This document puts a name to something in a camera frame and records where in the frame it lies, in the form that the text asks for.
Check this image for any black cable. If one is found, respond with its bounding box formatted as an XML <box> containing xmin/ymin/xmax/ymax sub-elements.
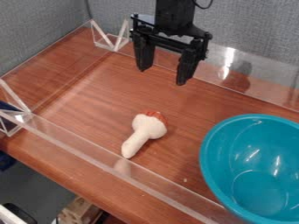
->
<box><xmin>191</xmin><ymin>0</ymin><xmax>215</xmax><ymax>10</ymax></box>

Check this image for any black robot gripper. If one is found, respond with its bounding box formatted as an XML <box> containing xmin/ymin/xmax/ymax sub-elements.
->
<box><xmin>130</xmin><ymin>0</ymin><xmax>212</xmax><ymax>86</ymax></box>

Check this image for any clear acrylic barrier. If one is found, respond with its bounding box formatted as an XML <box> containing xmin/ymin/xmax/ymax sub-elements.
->
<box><xmin>0</xmin><ymin>110</ymin><xmax>244</xmax><ymax>224</ymax></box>
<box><xmin>89</xmin><ymin>20</ymin><xmax>299</xmax><ymax>113</ymax></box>
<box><xmin>0</xmin><ymin>23</ymin><xmax>97</xmax><ymax>112</ymax></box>

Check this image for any clear acrylic left barrier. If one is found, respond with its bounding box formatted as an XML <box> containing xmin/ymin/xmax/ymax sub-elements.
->
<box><xmin>0</xmin><ymin>23</ymin><xmax>97</xmax><ymax>112</ymax></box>

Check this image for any dark blue object at left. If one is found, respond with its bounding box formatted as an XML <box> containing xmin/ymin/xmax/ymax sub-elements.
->
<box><xmin>0</xmin><ymin>101</ymin><xmax>20</xmax><ymax>172</ymax></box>

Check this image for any clear acrylic front barrier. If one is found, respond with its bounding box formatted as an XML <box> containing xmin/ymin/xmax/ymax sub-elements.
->
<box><xmin>0</xmin><ymin>110</ymin><xmax>244</xmax><ymax>224</ymax></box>

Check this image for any white plush mushroom red cap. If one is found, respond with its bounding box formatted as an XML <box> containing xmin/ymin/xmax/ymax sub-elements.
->
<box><xmin>121</xmin><ymin>111</ymin><xmax>167</xmax><ymax>159</ymax></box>

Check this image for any blue plastic bowl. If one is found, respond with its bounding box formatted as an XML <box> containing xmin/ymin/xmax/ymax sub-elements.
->
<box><xmin>199</xmin><ymin>114</ymin><xmax>299</xmax><ymax>224</ymax></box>

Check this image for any wooden block under table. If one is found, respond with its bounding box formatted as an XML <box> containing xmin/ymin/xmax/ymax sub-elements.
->
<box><xmin>58</xmin><ymin>197</ymin><xmax>102</xmax><ymax>224</ymax></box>

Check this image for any clear acrylic back barrier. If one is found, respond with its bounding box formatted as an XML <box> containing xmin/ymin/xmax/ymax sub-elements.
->
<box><xmin>89</xmin><ymin>20</ymin><xmax>299</xmax><ymax>113</ymax></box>

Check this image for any black white object bottom left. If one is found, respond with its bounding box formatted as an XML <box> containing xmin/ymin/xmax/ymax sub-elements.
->
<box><xmin>0</xmin><ymin>203</ymin><xmax>37</xmax><ymax>224</ymax></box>

